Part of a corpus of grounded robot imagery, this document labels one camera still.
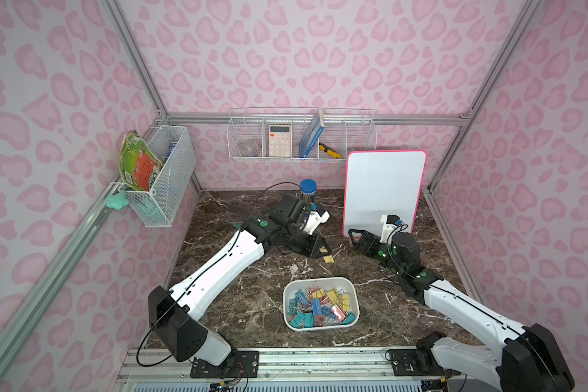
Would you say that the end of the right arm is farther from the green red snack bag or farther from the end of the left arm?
the green red snack bag

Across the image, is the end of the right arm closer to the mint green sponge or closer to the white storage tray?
the white storage tray

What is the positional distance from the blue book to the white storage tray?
48 cm

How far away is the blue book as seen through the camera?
2.83ft

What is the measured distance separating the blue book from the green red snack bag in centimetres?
52

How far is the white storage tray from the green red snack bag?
→ 1.88ft

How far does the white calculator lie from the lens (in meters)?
0.96

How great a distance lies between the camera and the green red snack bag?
68 centimetres

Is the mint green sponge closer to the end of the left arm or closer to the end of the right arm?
the end of the left arm

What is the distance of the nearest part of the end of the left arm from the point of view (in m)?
0.61

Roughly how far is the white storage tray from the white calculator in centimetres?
49

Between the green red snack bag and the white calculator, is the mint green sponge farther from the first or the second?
the white calculator

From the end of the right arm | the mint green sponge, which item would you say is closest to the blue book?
the end of the right arm

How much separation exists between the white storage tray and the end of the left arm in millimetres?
255

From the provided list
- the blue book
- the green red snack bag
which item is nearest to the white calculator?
the blue book
